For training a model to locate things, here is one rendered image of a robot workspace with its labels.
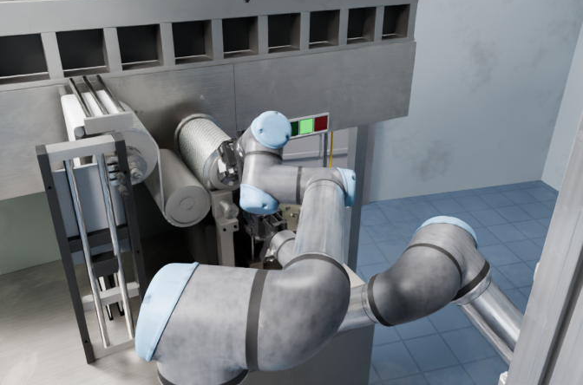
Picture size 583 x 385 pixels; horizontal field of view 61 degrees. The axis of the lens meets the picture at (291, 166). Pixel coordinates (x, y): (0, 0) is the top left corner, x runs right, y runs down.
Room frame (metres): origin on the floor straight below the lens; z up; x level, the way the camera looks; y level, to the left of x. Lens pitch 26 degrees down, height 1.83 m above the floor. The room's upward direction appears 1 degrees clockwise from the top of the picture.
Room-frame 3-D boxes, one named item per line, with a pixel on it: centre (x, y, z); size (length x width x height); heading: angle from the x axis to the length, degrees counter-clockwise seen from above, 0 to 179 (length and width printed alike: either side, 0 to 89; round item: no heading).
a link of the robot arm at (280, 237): (1.01, 0.02, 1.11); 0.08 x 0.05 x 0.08; 119
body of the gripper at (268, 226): (1.08, 0.05, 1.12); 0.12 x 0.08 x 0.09; 29
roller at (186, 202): (1.20, 0.33, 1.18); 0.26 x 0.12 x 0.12; 29
